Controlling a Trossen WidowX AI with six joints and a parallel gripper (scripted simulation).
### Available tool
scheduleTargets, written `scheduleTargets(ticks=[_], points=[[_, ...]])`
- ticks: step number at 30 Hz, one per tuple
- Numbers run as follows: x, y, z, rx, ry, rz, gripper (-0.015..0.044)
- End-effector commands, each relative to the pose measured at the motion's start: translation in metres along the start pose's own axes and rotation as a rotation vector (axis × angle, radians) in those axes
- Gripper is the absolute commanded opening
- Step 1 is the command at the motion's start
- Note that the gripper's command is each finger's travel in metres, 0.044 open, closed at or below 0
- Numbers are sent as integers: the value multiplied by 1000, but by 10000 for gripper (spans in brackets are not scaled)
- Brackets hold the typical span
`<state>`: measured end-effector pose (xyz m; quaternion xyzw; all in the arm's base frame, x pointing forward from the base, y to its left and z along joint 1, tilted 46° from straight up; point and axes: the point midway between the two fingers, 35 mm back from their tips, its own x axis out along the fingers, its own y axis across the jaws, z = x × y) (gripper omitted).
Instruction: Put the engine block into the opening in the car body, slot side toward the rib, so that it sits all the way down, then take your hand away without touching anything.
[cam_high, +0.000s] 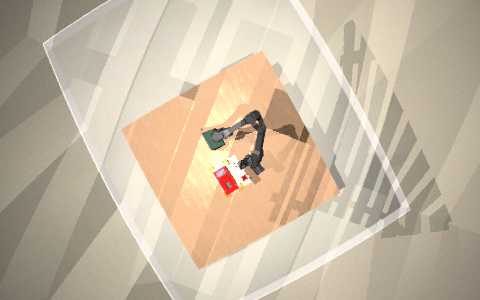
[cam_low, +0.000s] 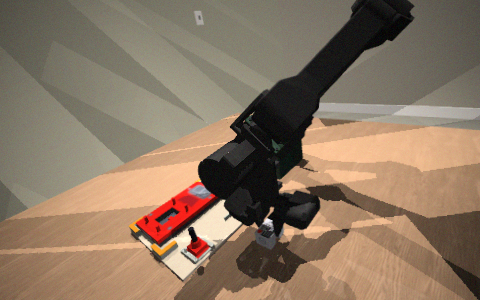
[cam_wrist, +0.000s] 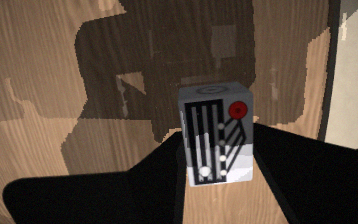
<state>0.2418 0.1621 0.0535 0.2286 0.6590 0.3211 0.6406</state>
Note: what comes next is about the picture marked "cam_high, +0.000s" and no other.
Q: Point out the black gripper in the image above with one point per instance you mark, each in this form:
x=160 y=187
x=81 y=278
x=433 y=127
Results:
x=242 y=163

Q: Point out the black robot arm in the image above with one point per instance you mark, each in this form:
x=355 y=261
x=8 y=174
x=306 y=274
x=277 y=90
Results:
x=258 y=153

